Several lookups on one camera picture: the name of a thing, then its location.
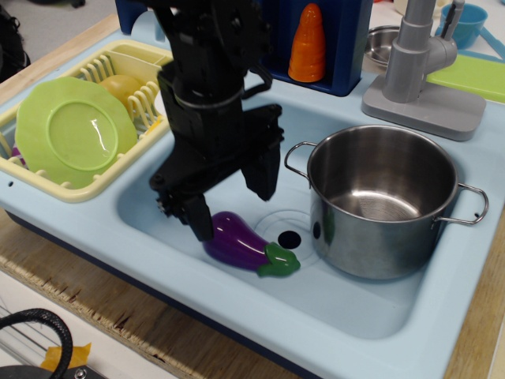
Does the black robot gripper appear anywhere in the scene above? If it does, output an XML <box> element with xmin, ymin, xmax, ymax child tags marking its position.
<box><xmin>150</xmin><ymin>66</ymin><xmax>283</xmax><ymax>242</ymax></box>

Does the purple toy eggplant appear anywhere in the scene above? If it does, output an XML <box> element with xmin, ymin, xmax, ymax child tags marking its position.
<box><xmin>203</xmin><ymin>212</ymin><xmax>301</xmax><ymax>277</ymax></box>

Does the stainless steel pot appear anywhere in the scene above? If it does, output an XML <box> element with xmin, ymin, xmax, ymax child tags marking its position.
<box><xmin>301</xmin><ymin>125</ymin><xmax>467</xmax><ymax>280</ymax></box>

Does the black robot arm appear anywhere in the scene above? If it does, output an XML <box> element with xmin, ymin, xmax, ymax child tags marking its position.
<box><xmin>148</xmin><ymin>1</ymin><xmax>283</xmax><ymax>241</ymax></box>

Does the yellow plastic bowl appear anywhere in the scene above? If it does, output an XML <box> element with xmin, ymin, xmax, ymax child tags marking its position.
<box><xmin>99</xmin><ymin>74</ymin><xmax>141</xmax><ymax>111</ymax></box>

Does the yellow dish rack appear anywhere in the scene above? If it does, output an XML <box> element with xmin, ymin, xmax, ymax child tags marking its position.
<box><xmin>1</xmin><ymin>40</ymin><xmax>172</xmax><ymax>203</ymax></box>

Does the orange toy carrot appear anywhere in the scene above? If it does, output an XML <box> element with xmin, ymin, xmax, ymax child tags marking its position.
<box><xmin>288</xmin><ymin>3</ymin><xmax>326</xmax><ymax>83</ymax></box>

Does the light blue toy sink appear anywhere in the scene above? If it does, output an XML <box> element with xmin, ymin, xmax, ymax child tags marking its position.
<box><xmin>1</xmin><ymin>73</ymin><xmax>504</xmax><ymax>378</ymax></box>

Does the green plastic plate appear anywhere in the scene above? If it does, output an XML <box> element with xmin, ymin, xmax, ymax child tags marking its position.
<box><xmin>15</xmin><ymin>77</ymin><xmax>137</xmax><ymax>189</ymax></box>

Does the grey toy faucet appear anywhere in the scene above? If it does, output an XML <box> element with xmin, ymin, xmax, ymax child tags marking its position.
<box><xmin>361</xmin><ymin>1</ymin><xmax>486</xmax><ymax>141</ymax></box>

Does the small steel bowl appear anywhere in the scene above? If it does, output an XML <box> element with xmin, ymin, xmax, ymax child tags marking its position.
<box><xmin>365</xmin><ymin>25</ymin><xmax>399</xmax><ymax>69</ymax></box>

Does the purple item in rack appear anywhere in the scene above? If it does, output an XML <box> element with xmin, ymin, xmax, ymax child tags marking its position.
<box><xmin>12</xmin><ymin>145</ymin><xmax>26</xmax><ymax>167</ymax></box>

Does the yellow tape piece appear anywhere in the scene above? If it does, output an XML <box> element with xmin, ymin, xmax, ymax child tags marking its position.
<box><xmin>40</xmin><ymin>343</ymin><xmax>92</xmax><ymax>371</ymax></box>

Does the green cutting board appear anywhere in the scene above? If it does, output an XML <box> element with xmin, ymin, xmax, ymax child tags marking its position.
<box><xmin>427</xmin><ymin>54</ymin><xmax>504</xmax><ymax>103</ymax></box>

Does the blue plastic cup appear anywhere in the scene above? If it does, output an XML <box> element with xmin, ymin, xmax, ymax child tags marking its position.
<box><xmin>452</xmin><ymin>3</ymin><xmax>504</xmax><ymax>62</ymax></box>

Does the black braided cable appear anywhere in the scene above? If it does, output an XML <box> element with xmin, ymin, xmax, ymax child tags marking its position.
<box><xmin>0</xmin><ymin>308</ymin><xmax>74</xmax><ymax>379</ymax></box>

